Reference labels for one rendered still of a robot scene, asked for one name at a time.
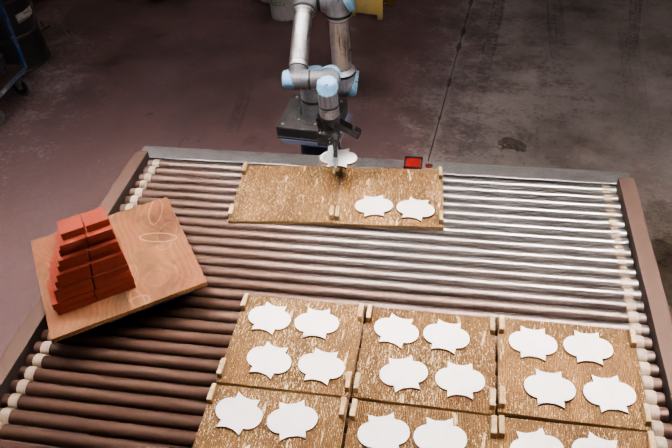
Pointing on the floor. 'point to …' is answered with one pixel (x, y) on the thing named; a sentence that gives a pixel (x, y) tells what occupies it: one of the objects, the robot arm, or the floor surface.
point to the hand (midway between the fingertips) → (338, 158)
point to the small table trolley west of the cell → (14, 77)
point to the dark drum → (19, 16)
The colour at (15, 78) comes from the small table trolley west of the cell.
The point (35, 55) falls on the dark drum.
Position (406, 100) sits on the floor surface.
